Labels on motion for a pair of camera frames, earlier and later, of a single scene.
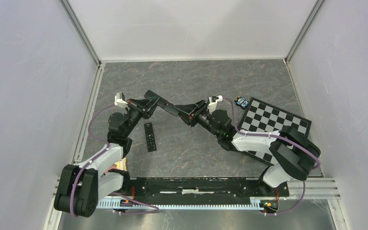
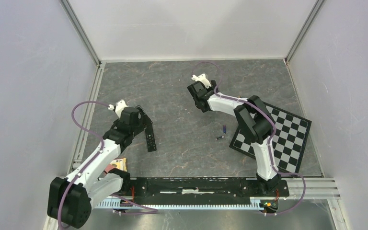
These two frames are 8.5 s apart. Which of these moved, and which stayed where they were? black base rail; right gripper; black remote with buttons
Moved: right gripper
Stayed: black remote with buttons; black base rail
